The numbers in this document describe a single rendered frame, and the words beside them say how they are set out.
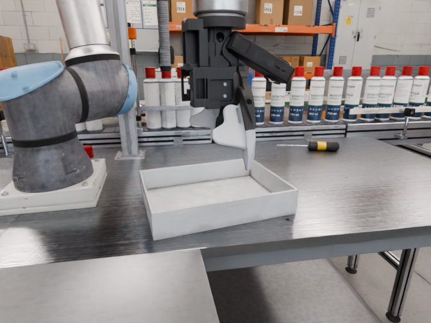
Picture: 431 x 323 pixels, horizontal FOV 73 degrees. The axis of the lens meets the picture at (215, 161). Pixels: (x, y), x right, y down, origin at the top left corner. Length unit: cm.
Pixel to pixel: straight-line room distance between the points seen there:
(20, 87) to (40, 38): 508
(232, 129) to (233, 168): 32
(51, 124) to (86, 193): 15
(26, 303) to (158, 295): 16
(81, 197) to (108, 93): 22
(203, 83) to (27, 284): 35
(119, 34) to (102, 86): 25
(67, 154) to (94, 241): 20
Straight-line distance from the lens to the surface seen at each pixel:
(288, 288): 135
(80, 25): 71
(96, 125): 106
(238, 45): 42
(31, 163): 65
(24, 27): 577
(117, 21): 89
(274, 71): 45
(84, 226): 58
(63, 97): 64
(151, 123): 103
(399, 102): 137
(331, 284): 141
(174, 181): 68
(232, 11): 42
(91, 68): 68
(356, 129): 123
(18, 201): 67
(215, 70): 40
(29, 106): 62
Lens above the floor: 111
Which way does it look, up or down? 19 degrees down
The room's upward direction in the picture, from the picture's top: straight up
